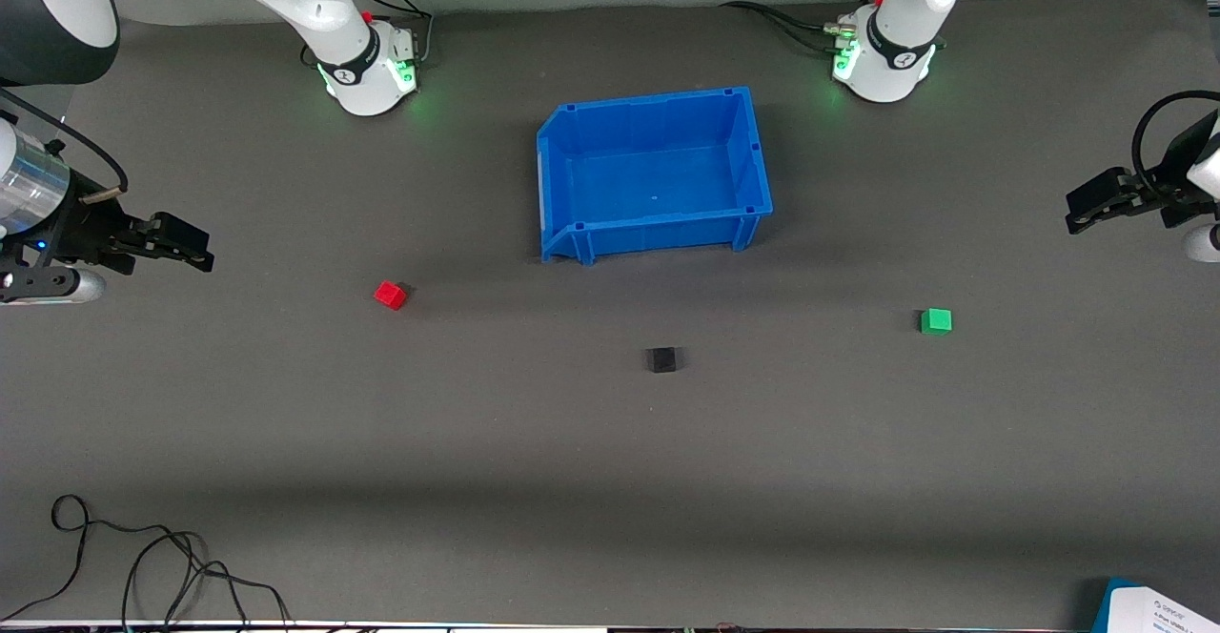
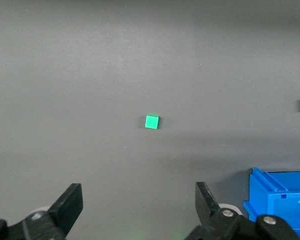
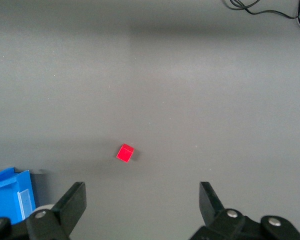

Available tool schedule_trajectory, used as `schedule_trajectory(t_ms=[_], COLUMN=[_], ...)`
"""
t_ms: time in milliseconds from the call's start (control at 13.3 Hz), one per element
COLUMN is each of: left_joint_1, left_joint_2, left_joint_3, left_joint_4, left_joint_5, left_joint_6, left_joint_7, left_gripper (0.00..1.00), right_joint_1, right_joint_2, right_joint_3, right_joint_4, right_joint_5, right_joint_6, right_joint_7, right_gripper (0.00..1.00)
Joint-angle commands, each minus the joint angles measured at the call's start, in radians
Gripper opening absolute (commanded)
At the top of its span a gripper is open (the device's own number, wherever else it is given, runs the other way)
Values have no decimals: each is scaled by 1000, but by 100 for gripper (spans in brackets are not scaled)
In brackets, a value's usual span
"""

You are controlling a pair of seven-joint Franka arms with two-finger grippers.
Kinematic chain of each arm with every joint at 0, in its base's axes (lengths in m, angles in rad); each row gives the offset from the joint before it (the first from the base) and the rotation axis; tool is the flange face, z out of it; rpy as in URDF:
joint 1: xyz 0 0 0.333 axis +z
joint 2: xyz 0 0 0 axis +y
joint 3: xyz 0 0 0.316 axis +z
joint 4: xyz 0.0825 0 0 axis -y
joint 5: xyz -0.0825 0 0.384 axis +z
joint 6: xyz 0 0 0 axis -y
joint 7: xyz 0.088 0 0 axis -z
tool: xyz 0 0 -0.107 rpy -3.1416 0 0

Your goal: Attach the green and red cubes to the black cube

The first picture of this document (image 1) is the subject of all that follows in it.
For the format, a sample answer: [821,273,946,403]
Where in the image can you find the dark grey table mat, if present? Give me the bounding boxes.
[0,0,1220,630]

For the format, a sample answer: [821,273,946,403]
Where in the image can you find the blue plastic storage bin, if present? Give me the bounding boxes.
[536,87,775,267]

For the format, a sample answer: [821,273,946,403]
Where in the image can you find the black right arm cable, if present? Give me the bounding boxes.
[0,88,130,197]

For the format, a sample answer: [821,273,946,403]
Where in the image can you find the thin black loose cable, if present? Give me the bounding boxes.
[0,495,292,630]

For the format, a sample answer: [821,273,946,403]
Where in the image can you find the black right arm base cables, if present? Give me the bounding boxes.
[300,0,436,70]

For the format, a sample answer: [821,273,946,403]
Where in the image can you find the black arm base cables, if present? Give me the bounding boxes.
[720,1,859,55]
[300,0,436,70]

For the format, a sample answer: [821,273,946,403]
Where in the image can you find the black left arm base cables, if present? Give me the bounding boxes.
[720,1,859,55]

